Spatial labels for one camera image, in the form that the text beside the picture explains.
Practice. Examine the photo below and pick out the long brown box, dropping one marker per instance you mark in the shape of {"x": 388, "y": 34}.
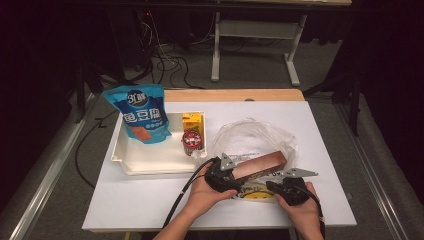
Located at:
{"x": 261, "y": 165}

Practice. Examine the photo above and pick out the person's right hand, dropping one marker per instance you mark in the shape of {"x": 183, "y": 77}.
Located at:
{"x": 306, "y": 213}

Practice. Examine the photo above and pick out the black metal stand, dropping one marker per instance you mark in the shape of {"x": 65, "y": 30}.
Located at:
{"x": 90, "y": 80}
{"x": 353, "y": 90}

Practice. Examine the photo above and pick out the white metal desk frame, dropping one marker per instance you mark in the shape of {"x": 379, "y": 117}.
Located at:
{"x": 256, "y": 29}

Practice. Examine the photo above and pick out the white plastic tray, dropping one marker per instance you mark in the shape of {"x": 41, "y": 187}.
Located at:
{"x": 156, "y": 160}

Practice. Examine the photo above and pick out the blue snack pouch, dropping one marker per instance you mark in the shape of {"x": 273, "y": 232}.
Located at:
{"x": 143, "y": 113}

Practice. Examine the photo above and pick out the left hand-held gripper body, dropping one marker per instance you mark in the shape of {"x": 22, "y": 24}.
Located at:
{"x": 220, "y": 178}

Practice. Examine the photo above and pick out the red lidded cup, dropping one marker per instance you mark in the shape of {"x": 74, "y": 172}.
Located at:
{"x": 192, "y": 141}

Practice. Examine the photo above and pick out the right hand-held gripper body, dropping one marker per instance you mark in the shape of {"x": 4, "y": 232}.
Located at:
{"x": 295, "y": 190}

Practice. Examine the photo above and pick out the person's left hand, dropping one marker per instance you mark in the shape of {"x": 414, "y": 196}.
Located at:
{"x": 201, "y": 198}

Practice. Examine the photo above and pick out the yellow drink carton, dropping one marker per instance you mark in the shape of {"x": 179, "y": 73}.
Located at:
{"x": 192, "y": 121}

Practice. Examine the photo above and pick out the aluminium floor rail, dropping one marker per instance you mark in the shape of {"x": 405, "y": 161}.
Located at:
{"x": 376, "y": 166}
{"x": 50, "y": 166}

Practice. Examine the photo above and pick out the clear plastic bag smiley print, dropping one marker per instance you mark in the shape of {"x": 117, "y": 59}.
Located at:
{"x": 253, "y": 140}

